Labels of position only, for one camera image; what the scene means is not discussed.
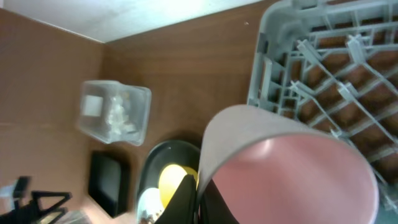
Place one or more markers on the pink cup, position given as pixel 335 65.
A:
pixel 271 169

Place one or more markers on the food scraps on plate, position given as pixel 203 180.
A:
pixel 147 218

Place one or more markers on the grey dishwasher rack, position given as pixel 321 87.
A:
pixel 332 65

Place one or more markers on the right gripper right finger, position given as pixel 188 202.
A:
pixel 213 208

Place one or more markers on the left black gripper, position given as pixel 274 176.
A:
pixel 43 204

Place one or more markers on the black rectangular bin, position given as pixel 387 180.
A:
pixel 109 182

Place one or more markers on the white napkin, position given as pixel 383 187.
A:
pixel 119 118

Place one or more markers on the clear plastic bin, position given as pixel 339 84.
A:
pixel 95 103

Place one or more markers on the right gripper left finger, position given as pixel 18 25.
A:
pixel 180 209

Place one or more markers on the round black tray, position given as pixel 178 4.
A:
pixel 168 152

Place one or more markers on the grey plate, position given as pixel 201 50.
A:
pixel 150 202

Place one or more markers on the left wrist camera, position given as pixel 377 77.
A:
pixel 17 190

